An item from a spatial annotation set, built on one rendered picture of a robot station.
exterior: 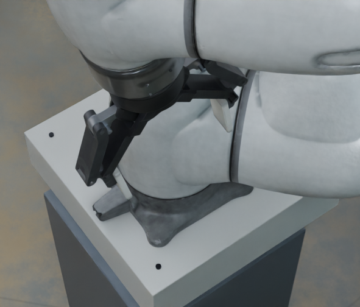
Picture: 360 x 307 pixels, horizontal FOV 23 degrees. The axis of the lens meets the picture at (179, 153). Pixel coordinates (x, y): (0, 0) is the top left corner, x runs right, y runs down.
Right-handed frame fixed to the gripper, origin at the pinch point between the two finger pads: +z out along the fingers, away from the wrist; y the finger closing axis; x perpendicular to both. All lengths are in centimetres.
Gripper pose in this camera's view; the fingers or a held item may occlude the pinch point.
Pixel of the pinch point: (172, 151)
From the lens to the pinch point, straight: 98.9
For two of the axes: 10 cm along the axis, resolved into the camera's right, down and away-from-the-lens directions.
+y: 8.3, -5.5, 1.2
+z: 1.4, 4.1, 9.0
